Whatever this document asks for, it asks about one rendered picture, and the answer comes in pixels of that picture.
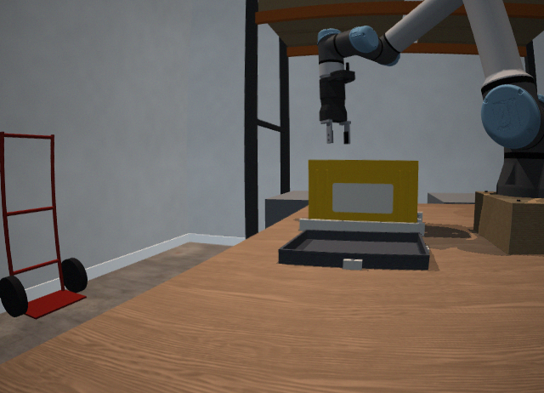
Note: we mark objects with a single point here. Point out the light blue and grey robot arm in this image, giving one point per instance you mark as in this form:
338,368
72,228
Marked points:
510,115

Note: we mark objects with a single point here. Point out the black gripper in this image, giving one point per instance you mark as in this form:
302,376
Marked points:
332,97

